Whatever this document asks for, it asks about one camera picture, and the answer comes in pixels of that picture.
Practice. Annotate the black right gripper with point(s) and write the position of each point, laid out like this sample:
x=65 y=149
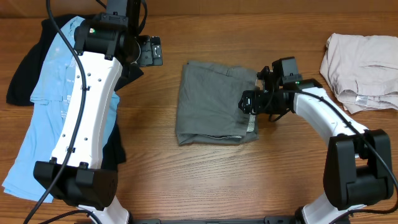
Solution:
x=256 y=95

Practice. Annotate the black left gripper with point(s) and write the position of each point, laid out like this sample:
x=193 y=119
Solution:
x=147 y=58

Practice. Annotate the grey shorts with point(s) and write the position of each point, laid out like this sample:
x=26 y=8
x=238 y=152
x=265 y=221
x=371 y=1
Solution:
x=208 y=100

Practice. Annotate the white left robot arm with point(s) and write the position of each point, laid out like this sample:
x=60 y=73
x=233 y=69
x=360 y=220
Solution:
x=103 y=47

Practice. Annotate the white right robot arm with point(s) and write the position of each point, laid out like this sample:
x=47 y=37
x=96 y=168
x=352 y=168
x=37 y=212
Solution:
x=358 y=167

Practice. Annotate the beige folded shorts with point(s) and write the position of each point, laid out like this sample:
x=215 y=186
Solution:
x=361 y=71

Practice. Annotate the black garment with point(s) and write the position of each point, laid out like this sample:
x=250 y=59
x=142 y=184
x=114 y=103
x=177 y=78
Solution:
x=113 y=152

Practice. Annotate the light blue shirt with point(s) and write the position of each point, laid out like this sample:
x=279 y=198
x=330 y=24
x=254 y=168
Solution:
x=44 y=79

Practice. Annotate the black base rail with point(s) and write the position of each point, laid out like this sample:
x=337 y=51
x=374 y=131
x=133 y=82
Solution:
x=217 y=221

